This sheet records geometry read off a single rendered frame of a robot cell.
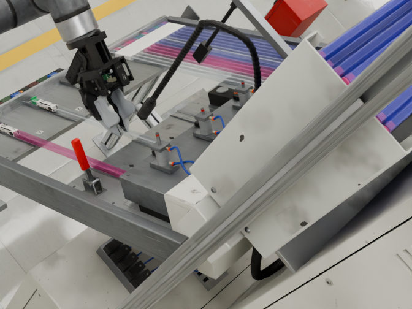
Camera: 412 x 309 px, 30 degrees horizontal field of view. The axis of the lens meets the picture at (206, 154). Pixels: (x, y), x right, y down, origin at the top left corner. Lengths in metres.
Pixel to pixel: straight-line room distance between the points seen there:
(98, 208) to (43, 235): 1.14
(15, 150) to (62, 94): 0.24
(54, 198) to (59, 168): 1.12
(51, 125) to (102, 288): 0.39
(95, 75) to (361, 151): 0.75
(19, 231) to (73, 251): 0.68
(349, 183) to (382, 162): 0.06
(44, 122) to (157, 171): 0.47
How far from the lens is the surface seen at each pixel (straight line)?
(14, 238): 2.45
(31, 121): 1.72
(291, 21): 2.23
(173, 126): 1.55
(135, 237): 1.30
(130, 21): 2.98
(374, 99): 0.75
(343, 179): 0.87
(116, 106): 1.56
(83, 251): 1.80
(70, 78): 1.59
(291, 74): 0.84
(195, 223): 1.06
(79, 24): 1.48
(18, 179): 1.54
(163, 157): 1.28
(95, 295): 1.78
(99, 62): 1.47
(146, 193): 1.27
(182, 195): 1.19
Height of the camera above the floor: 2.26
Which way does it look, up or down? 54 degrees down
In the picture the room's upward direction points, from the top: 41 degrees clockwise
